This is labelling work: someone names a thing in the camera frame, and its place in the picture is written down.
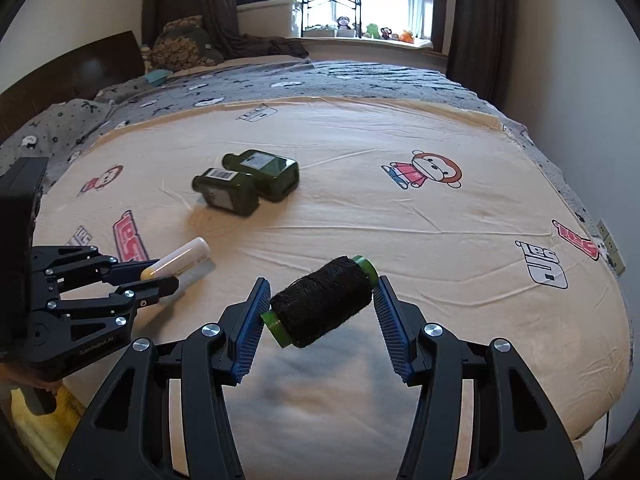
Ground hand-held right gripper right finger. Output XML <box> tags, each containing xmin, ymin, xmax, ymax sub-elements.
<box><xmin>372</xmin><ymin>275</ymin><xmax>586</xmax><ymax>480</ymax></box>

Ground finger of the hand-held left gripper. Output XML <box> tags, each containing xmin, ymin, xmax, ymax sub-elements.
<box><xmin>31</xmin><ymin>245</ymin><xmax>153</xmax><ymax>292</ymax></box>
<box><xmin>45</xmin><ymin>276</ymin><xmax>180</xmax><ymax>333</ymax></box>

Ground dark green bottle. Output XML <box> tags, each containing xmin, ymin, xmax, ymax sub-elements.
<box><xmin>221</xmin><ymin>151</ymin><xmax>300</xmax><ymax>204</ymax></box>
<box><xmin>192</xmin><ymin>167</ymin><xmax>260</xmax><ymax>217</ymax></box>

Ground black thread spool green ends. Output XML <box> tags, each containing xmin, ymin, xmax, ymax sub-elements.
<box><xmin>260</xmin><ymin>255</ymin><xmax>380</xmax><ymax>350</ymax></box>

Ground dark wooden headboard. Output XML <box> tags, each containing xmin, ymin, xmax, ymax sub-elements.
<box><xmin>0</xmin><ymin>30</ymin><xmax>146</xmax><ymax>111</ymax></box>

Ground white storage box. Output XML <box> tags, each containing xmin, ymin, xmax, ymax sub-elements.
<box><xmin>236</xmin><ymin>0</ymin><xmax>296</xmax><ymax>40</ymax></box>

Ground wall socket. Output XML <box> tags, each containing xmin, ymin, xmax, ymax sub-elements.
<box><xmin>597</xmin><ymin>219</ymin><xmax>626</xmax><ymax>277</ymax></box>

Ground beige printed blanket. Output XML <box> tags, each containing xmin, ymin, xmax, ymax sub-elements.
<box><xmin>30</xmin><ymin>95</ymin><xmax>631</xmax><ymax>480</ymax></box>

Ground grey printed blanket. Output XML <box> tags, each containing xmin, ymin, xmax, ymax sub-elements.
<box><xmin>0</xmin><ymin>60</ymin><xmax>608</xmax><ymax>243</ymax></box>

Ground brown patterned cushion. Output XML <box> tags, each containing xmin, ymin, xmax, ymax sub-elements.
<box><xmin>149</xmin><ymin>15</ymin><xmax>224</xmax><ymax>72</ymax></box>

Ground small cream bottle yellow cap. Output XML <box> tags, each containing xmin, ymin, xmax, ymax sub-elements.
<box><xmin>140</xmin><ymin>237</ymin><xmax>211</xmax><ymax>281</ymax></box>

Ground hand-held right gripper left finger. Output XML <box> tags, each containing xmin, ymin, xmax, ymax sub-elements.
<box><xmin>55</xmin><ymin>276</ymin><xmax>272</xmax><ymax>480</ymax></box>

